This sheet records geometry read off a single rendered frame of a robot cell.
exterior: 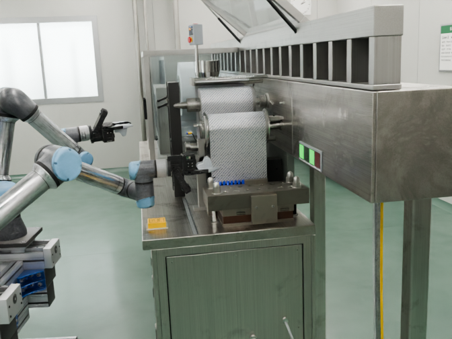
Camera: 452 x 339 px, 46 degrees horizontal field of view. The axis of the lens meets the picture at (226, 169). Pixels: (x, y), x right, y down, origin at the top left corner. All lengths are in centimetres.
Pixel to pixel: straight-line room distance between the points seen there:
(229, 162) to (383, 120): 91
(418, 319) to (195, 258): 80
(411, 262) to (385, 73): 57
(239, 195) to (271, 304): 45
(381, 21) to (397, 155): 35
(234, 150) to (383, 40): 95
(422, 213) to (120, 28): 647
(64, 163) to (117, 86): 582
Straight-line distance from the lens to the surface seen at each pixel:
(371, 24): 145
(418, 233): 166
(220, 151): 219
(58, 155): 192
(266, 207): 205
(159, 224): 210
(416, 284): 171
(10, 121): 256
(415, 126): 150
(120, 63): 770
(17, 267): 243
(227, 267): 206
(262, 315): 217
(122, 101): 772
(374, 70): 145
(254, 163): 223
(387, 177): 149
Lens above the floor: 154
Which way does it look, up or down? 12 degrees down
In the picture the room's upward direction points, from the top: 2 degrees counter-clockwise
